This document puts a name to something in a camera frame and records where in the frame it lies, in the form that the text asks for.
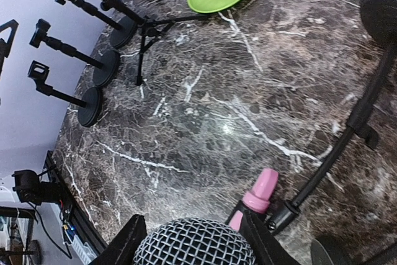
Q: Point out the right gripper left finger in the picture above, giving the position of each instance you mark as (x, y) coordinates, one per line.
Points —
(122, 248)

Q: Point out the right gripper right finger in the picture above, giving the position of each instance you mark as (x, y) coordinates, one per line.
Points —
(266, 248)

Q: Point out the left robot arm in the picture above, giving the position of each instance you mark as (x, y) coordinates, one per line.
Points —
(28, 187)

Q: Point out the black stand holding beige mic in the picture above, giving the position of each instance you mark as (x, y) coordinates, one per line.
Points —
(89, 106)

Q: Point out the black tripod mic stand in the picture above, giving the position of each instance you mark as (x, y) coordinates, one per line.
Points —
(150, 30)

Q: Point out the white cable duct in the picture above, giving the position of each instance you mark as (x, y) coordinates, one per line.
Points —
(83, 250)

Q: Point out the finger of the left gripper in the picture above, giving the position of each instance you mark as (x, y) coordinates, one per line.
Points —
(7, 44)

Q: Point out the black round-base mic stand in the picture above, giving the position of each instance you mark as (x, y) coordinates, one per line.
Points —
(123, 30)

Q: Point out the purple glitter microphone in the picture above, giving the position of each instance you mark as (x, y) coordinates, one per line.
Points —
(194, 241)

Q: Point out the pink microphone front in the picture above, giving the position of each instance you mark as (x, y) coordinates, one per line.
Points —
(256, 199)

